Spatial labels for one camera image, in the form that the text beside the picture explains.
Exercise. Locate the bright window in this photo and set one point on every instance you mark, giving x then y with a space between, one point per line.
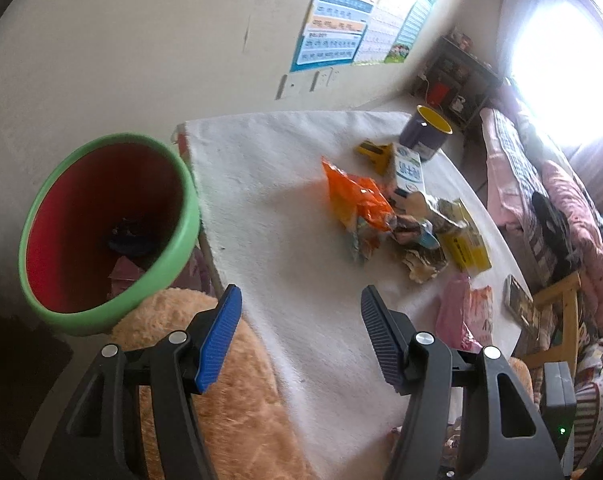
566 60

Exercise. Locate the orange and pink packet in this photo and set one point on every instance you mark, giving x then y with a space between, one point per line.
483 310

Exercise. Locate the dark blue wrapper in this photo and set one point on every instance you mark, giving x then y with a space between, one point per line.
129 241

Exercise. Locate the orange snack bag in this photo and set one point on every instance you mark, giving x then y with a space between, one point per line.
359 197

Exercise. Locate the pink plastic bag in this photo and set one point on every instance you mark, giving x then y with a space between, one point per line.
454 315

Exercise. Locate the white and blue milk carton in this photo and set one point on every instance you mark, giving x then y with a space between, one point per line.
409 175

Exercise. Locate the red item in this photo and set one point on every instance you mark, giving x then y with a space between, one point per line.
439 93

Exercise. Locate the smartphone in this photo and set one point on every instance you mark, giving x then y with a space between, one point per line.
520 301

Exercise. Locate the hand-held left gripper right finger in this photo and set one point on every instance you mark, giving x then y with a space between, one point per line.
381 342

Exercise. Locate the dotted fabric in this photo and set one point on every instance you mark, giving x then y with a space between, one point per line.
599 400

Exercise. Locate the wall poster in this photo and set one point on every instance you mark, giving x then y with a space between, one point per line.
361 15

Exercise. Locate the peach fluffy robe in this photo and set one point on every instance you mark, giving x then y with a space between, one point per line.
241 410

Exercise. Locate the purple mug with yellow inside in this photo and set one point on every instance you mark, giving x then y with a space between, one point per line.
416 132

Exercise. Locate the plaid bedding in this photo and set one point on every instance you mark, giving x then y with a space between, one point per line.
511 160

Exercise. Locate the white towel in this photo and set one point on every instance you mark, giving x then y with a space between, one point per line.
281 210

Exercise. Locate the green and red bin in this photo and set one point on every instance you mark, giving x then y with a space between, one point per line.
71 220

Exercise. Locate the patterned paper cup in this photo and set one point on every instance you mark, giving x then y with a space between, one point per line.
424 265

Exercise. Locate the small yellow and black box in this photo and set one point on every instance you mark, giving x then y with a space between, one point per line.
374 154

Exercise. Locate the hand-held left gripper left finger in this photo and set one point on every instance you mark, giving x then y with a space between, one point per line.
219 342

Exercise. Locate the wooden chair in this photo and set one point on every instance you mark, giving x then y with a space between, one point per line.
556 292

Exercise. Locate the dark shelf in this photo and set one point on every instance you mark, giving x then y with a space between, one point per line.
459 75

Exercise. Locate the black garment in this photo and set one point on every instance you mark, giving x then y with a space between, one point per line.
556 232

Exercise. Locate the colourful snack wrapper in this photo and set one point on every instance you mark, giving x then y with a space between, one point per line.
366 242

